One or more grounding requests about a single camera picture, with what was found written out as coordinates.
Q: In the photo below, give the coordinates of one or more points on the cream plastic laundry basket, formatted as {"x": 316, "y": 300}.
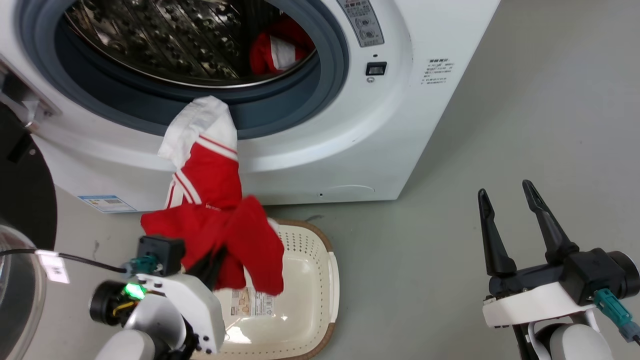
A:
{"x": 306, "y": 300}

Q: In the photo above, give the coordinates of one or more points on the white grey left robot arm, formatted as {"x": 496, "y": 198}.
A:
{"x": 150, "y": 325}

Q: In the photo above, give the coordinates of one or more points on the grey instruction sticker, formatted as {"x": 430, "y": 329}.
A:
{"x": 362, "y": 22}

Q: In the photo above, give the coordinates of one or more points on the washing machine glass door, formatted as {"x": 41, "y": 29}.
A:
{"x": 22, "y": 200}

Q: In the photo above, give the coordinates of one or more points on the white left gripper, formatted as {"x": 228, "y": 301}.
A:
{"x": 200, "y": 305}

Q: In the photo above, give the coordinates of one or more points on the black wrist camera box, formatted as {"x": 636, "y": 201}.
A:
{"x": 597, "y": 272}
{"x": 161, "y": 254}

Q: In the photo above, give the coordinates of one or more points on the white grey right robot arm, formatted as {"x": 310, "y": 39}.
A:
{"x": 570, "y": 345}

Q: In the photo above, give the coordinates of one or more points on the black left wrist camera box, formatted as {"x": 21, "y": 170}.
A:
{"x": 161, "y": 254}

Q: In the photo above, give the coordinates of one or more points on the white front-load washing machine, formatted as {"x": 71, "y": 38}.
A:
{"x": 375, "y": 125}

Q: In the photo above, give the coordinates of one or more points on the grey rubber door gasket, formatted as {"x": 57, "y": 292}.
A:
{"x": 285, "y": 107}

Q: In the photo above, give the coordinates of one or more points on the small text warning sticker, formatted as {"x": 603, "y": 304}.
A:
{"x": 438, "y": 71}

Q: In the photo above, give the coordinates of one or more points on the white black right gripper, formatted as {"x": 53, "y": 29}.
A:
{"x": 530, "y": 302}

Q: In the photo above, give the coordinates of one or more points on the metal door hinge bracket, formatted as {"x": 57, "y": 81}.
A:
{"x": 22, "y": 97}

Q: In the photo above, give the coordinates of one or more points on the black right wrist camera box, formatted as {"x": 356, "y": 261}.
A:
{"x": 597, "y": 272}

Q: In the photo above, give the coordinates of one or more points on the printed label inside basket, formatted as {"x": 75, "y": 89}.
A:
{"x": 252, "y": 302}

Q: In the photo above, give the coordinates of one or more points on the red and white sports garment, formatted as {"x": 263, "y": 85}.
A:
{"x": 215, "y": 180}

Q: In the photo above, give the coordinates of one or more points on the red and white garment in drum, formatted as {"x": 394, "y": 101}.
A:
{"x": 261, "y": 56}

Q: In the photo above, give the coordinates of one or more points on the stainless steel washer drum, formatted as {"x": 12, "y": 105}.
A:
{"x": 175, "y": 40}

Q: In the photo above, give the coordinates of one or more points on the black door latch socket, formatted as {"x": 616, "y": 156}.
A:
{"x": 376, "y": 68}

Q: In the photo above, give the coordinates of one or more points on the blue energy label sticker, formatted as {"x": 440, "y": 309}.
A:
{"x": 107, "y": 204}

